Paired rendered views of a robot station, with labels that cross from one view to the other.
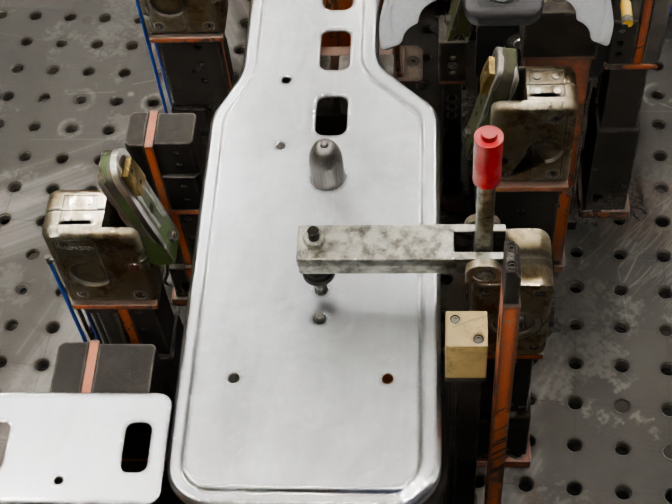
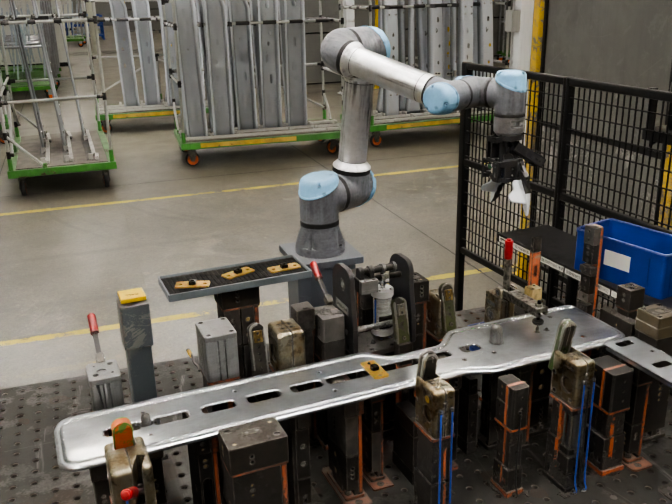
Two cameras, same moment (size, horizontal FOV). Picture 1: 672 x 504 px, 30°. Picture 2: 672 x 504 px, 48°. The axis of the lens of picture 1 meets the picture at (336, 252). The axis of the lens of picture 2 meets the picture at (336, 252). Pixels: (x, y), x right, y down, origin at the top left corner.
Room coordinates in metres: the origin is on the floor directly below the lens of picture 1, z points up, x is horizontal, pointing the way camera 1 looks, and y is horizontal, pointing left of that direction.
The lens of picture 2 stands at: (1.94, 1.24, 1.85)
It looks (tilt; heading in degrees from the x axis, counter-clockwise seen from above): 20 degrees down; 239
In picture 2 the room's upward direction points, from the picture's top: 1 degrees counter-clockwise
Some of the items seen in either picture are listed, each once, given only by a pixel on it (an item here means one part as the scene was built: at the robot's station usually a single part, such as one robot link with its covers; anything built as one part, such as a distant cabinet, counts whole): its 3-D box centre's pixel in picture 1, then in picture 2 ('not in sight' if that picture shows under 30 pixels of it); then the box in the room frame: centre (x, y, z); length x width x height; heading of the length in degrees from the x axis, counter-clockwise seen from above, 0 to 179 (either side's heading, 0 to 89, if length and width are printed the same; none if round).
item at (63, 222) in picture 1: (129, 310); (568, 420); (0.69, 0.21, 0.87); 0.12 x 0.09 x 0.35; 82
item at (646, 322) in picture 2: not in sight; (651, 373); (0.35, 0.18, 0.88); 0.08 x 0.08 x 0.36; 82
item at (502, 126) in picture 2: not in sight; (509, 125); (0.61, -0.12, 1.51); 0.08 x 0.08 x 0.05
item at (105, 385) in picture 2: not in sight; (112, 438); (1.63, -0.29, 0.88); 0.11 x 0.10 x 0.36; 82
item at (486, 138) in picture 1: (485, 197); (507, 266); (0.59, -0.12, 1.13); 0.04 x 0.02 x 0.16; 172
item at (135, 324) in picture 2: not in sight; (142, 380); (1.51, -0.45, 0.92); 0.08 x 0.08 x 0.44; 82
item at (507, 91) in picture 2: not in sight; (509, 93); (0.61, -0.13, 1.59); 0.09 x 0.08 x 0.11; 107
